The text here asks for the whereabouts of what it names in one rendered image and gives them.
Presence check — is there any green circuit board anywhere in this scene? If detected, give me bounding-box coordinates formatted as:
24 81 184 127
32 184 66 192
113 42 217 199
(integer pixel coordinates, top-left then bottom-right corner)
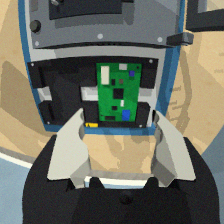
96 63 142 121

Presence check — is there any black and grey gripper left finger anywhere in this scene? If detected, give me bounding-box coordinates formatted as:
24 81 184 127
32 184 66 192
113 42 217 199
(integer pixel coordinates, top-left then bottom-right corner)
22 108 91 224

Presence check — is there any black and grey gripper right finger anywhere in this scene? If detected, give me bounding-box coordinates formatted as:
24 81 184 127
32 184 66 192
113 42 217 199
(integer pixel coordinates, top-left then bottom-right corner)
150 109 220 224

